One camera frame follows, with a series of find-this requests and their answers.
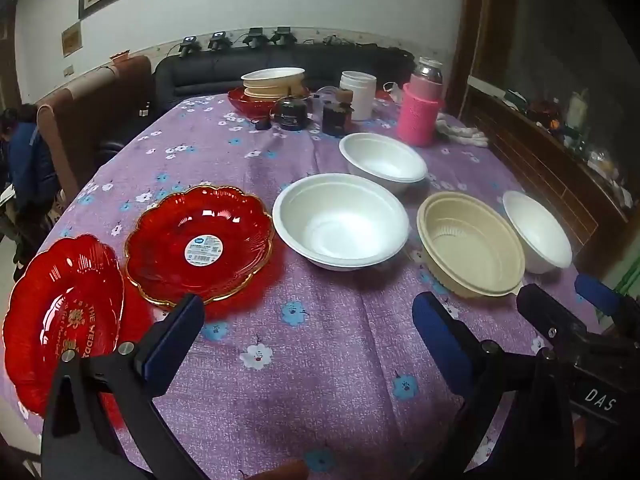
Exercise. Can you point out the pink sleeved thermos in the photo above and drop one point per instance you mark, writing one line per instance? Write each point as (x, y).
(419, 115)

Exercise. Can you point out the wooden sideboard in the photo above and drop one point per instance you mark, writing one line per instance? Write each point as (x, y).
(540, 170)

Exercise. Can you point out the beige stacked bowl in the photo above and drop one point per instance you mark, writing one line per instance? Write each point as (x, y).
(272, 91)

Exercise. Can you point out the black leather sofa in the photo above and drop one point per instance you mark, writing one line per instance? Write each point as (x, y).
(200, 75)

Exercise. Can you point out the purple floral tablecloth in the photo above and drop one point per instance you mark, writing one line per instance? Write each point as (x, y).
(325, 340)

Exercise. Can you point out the wall socket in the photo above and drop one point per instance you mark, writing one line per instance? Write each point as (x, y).
(69, 70)

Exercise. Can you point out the brown chair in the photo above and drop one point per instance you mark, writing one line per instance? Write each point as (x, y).
(95, 120)

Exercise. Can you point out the dark glass jar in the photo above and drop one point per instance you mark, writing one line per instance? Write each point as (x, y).
(336, 120)

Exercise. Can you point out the white knitted cloth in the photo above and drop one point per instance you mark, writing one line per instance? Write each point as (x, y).
(462, 132)

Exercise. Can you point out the red plate with white sticker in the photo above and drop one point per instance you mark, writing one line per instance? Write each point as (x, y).
(165, 255)

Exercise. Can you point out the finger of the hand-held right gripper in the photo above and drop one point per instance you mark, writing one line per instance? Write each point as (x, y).
(550, 315)
(597, 295)

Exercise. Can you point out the large white foam bowl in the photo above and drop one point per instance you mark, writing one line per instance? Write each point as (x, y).
(340, 225)

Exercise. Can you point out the red glass bowl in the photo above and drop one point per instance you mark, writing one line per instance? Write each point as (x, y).
(250, 105)

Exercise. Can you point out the black round container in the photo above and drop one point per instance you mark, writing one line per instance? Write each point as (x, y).
(290, 112)

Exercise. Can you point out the small framed picture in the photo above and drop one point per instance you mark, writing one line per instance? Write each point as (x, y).
(71, 39)

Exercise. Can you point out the white shallow bowl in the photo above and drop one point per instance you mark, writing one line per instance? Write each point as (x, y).
(272, 74)

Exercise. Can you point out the beige plastic bowl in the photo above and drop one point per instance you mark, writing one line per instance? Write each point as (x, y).
(470, 245)

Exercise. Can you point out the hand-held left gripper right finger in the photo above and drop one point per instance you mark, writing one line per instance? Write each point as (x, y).
(442, 345)

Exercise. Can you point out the white plastic jar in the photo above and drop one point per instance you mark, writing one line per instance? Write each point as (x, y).
(357, 95)

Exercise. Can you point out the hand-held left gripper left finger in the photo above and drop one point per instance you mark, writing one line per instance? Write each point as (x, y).
(175, 342)

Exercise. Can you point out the black charging device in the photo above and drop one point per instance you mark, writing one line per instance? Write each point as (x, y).
(219, 41)
(255, 36)
(188, 46)
(283, 35)

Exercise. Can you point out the red plate with gold print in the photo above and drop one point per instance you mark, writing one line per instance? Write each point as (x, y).
(40, 310)

